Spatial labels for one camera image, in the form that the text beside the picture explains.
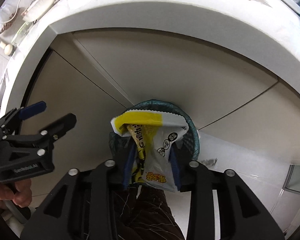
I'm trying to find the yellow white snack bag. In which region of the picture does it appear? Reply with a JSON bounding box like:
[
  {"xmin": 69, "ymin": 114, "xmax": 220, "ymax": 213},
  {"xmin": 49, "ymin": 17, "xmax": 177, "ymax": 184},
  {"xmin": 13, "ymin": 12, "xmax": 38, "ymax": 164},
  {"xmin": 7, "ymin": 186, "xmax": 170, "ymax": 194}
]
[{"xmin": 123, "ymin": 125, "xmax": 181, "ymax": 192}]

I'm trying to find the black trash bin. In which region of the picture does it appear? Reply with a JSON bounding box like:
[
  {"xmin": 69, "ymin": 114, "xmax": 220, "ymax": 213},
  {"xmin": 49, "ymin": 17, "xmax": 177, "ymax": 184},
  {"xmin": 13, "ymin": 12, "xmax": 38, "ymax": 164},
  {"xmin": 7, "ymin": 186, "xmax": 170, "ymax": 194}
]
[{"xmin": 110, "ymin": 99, "xmax": 200, "ymax": 160}]

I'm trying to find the person's left hand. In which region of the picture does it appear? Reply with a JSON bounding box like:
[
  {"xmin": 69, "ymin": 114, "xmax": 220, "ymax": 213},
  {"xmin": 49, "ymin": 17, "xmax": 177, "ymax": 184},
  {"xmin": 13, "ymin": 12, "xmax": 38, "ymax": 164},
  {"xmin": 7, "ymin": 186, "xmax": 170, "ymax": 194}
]
[{"xmin": 0, "ymin": 179, "xmax": 32, "ymax": 209}]

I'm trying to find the egg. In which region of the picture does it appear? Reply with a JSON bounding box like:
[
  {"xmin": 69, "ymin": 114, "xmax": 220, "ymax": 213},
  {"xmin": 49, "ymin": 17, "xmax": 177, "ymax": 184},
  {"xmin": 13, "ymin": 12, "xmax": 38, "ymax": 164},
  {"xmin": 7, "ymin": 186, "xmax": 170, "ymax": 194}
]
[{"xmin": 4, "ymin": 44, "xmax": 14, "ymax": 56}]

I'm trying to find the clear glass container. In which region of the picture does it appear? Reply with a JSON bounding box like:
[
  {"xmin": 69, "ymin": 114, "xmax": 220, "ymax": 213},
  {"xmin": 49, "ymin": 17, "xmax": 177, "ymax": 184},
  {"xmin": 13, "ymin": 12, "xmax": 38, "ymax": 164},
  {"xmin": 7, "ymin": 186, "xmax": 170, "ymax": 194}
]
[{"xmin": 11, "ymin": 22, "xmax": 33, "ymax": 46}]

